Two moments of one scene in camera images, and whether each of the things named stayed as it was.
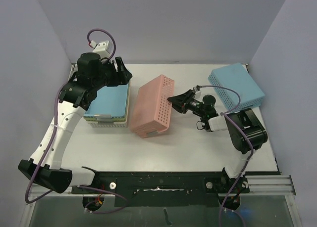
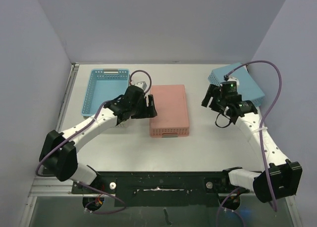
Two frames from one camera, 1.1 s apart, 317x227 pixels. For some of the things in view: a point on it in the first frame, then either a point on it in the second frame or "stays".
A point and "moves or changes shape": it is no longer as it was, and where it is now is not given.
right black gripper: (184, 102) -> (213, 98)
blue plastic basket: (237, 77) stays
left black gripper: (120, 77) -> (148, 112)
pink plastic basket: (151, 109) moves or changes shape
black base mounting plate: (164, 189) stays
